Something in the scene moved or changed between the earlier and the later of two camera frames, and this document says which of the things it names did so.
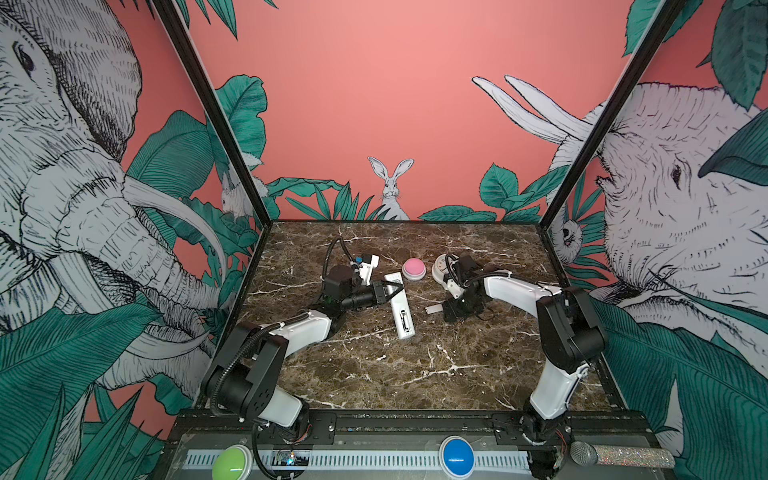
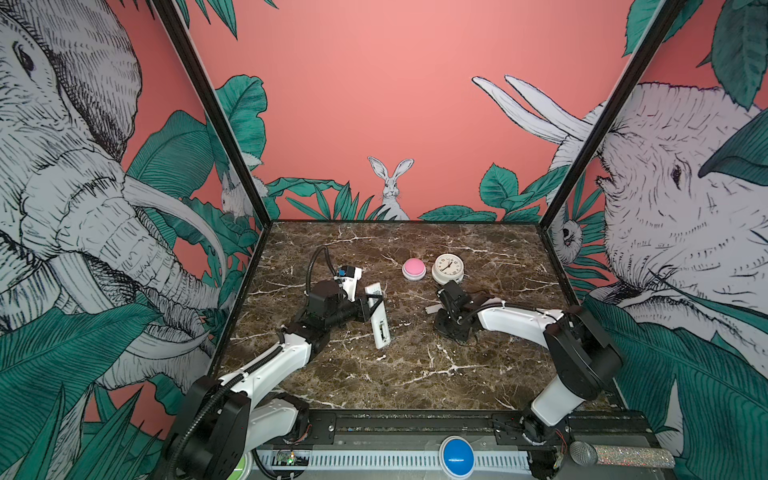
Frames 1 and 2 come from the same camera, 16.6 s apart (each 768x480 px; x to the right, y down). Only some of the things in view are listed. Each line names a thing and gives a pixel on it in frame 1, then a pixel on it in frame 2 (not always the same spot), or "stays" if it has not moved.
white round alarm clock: (440, 268) stays
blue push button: (457, 457) stays
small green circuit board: (282, 457) stays
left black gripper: (377, 294) to (361, 307)
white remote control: (400, 307) to (379, 316)
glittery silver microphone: (587, 454) stays
